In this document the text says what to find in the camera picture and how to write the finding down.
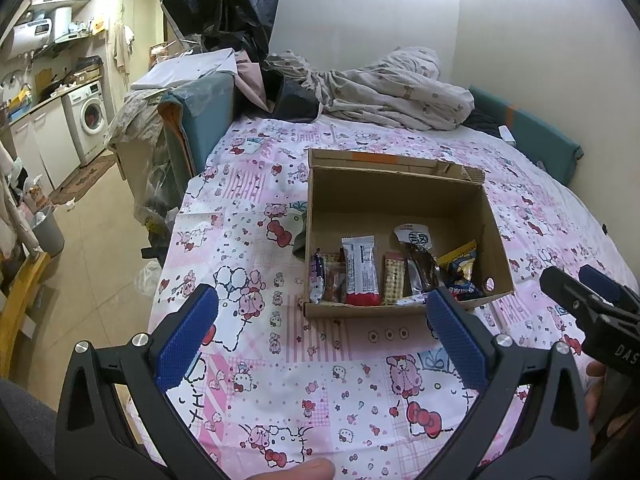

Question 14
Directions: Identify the pink cloth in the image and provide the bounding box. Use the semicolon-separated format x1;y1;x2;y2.
235;52;273;111

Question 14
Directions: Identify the dark grey cloth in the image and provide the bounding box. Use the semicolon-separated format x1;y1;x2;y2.
0;379;58;480

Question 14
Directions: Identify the person's right hand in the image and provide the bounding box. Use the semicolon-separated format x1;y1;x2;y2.
585;360;611;423

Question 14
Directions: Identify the yellow blue chip bag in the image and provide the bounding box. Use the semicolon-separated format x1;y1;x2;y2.
436;240;486;302

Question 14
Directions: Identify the red white snack bar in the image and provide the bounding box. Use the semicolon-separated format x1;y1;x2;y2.
341;235;383;307

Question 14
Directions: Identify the orange-brown snack clear wrapper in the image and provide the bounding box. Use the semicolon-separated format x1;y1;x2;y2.
322;260;347;303

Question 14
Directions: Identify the black plastic sheet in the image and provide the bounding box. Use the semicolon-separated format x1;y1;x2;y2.
156;0;282;63

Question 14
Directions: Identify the grey trash bin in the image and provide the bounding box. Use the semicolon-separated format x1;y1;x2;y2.
31;205;66;256

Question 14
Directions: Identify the pink cartoon bed sheet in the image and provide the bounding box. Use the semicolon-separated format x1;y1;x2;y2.
125;115;640;480

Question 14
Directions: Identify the crumpled floral quilt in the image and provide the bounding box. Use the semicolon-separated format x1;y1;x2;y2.
265;46;476;132

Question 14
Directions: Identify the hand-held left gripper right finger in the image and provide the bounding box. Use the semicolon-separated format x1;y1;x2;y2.
425;286;593;480

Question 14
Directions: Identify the white washing machine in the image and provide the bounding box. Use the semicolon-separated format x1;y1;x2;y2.
61;80;108;167

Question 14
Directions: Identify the brown floor rug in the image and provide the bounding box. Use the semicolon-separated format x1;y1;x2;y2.
49;152;117;206

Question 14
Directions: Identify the yellow stool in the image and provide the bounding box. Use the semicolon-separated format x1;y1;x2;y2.
0;250;53;381

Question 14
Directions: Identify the white kitchen cabinet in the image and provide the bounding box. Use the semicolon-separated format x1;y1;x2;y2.
10;95;82;191

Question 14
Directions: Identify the brown cardboard box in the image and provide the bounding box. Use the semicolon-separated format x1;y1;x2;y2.
302;147;516;318

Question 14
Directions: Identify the teal padded panel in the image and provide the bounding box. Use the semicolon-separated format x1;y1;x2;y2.
160;72;238;176

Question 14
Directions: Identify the hanging light cloth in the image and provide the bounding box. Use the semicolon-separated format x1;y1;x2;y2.
0;142;41;261

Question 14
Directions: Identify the brown snack packet white label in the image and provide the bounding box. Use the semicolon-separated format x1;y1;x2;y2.
392;222;443;295

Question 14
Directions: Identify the clear plastic bag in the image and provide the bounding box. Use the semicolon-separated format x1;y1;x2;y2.
136;259;165;297

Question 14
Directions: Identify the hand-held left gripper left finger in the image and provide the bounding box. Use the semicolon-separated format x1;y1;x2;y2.
55;284;226;480

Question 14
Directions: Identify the blue white snack wrapper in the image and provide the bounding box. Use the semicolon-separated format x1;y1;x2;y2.
311;252;328;303

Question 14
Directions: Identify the white flat board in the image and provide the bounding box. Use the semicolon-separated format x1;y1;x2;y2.
131;47;237;92

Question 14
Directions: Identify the plastic-wrapped pile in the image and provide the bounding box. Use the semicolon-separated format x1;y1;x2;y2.
105;87;188;256

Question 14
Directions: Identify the white water heater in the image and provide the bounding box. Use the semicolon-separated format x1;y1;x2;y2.
11;6;73;56

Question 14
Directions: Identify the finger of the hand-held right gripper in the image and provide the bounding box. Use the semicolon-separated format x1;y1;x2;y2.
580;265;640;316
540;266;608;327

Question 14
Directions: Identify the hanging white towel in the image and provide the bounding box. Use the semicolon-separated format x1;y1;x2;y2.
111;22;136;78

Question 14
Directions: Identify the person's left hand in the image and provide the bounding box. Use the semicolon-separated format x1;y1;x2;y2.
240;459;336;480

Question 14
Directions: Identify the teal headboard pad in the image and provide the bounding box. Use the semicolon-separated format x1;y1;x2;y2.
467;85;583;186

